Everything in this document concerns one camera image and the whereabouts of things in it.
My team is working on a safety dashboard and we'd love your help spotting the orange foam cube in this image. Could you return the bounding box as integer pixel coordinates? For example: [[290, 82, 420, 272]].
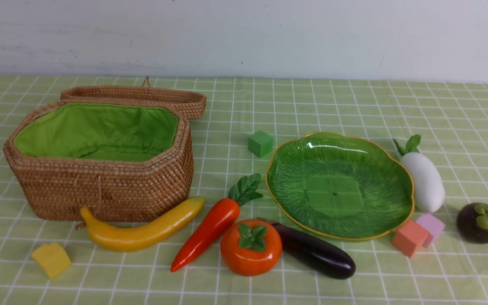
[[391, 220, 429, 258]]

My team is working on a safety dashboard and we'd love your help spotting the woven wicker basket green lining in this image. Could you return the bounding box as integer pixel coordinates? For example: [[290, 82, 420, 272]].
[[3, 100, 194, 223]]

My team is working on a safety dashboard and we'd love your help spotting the green foam cube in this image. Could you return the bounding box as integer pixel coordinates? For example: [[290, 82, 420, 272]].
[[247, 130, 274, 158]]

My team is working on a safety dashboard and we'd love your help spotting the orange toy carrot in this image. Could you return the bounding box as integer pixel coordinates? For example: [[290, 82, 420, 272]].
[[170, 172, 263, 272]]

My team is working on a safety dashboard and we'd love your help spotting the dark purple toy eggplant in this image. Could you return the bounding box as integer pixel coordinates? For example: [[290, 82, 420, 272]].
[[257, 217, 356, 280]]

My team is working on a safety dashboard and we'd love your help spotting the green leaf-shaped glass plate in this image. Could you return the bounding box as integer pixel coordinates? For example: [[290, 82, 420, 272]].
[[265, 132, 415, 241]]

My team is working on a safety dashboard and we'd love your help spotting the pink foam cube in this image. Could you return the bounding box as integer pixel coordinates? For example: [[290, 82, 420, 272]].
[[415, 213, 445, 248]]

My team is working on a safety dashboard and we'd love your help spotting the purple toy mangosteen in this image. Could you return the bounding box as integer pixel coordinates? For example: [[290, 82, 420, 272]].
[[456, 202, 488, 244]]

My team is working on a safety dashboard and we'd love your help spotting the white toy radish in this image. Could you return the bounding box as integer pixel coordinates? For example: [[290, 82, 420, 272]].
[[392, 134, 445, 213]]

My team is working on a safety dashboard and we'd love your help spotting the yellow toy banana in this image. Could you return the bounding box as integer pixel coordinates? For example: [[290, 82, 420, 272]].
[[80, 196, 206, 252]]

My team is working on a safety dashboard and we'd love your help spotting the green checkered tablecloth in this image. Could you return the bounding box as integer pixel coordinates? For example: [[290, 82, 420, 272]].
[[0, 76, 488, 305]]

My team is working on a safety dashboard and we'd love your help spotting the yellow foam block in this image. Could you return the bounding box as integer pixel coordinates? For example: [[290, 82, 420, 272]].
[[31, 242, 72, 280]]

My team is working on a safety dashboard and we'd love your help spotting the orange toy persimmon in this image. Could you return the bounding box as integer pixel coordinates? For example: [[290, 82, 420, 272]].
[[220, 219, 283, 277]]

